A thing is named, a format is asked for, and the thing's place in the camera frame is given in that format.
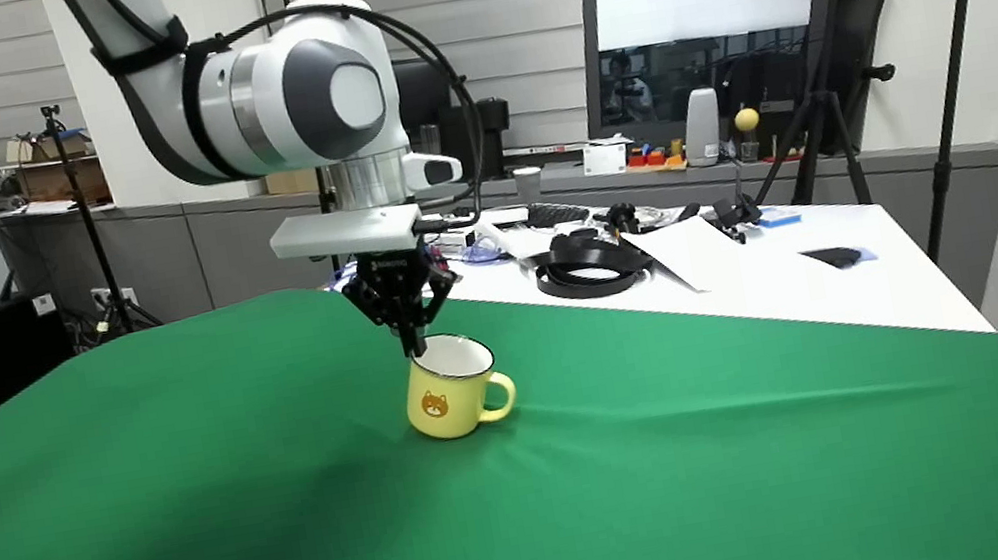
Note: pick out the window with blind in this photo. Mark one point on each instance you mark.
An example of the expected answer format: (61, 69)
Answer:
(709, 22)

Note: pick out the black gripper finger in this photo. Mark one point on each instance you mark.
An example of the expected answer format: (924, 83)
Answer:
(377, 305)
(432, 293)

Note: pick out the clear plastic bag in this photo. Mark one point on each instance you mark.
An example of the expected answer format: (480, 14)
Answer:
(483, 247)

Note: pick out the white paper sheet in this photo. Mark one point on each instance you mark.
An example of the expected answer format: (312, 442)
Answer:
(692, 253)

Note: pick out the grey cup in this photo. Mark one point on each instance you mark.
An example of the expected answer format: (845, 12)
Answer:
(529, 186)

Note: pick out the white bar wrist camera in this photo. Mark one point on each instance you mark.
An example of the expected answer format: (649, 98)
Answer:
(344, 233)

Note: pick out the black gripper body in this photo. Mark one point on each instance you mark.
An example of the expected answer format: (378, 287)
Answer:
(395, 263)

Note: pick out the green cloth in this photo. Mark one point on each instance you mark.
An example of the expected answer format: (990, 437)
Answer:
(401, 540)

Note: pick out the blue packet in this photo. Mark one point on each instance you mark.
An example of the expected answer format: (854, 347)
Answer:
(779, 217)

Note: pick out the black keyboard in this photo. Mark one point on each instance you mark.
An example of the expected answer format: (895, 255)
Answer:
(557, 212)

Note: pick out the small white box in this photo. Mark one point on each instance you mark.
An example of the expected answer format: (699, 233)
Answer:
(605, 160)

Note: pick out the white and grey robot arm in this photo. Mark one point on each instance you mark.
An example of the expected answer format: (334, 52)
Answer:
(277, 104)

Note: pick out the yellow enamel mug with cat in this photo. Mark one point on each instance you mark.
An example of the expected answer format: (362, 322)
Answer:
(447, 395)

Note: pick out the white cylindrical speaker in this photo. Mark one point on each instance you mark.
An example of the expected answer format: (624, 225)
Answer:
(703, 127)

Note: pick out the stack of cardboard boxes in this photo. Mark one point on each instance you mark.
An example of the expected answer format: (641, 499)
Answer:
(60, 171)

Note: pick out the small black tabletop tripod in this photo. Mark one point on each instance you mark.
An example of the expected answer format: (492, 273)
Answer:
(736, 210)

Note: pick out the yellow ball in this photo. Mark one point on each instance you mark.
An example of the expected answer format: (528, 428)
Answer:
(747, 119)

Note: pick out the small black flat object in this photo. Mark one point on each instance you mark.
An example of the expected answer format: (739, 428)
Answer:
(835, 257)

